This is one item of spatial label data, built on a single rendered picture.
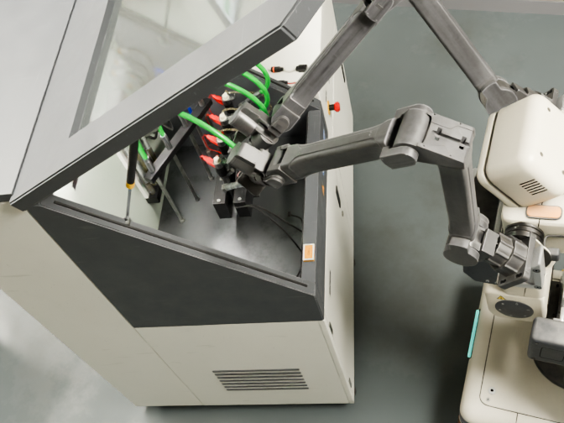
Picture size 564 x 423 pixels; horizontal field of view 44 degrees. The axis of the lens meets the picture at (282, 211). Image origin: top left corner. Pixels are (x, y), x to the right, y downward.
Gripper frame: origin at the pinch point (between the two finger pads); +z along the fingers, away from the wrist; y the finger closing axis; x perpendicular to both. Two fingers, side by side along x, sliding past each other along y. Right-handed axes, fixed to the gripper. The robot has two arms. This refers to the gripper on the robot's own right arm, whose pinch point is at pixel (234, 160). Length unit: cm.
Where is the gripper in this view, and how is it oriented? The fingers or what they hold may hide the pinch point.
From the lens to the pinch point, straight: 195.0
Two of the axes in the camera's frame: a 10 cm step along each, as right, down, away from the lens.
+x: -2.9, 8.2, -4.9
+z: -5.2, 3.0, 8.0
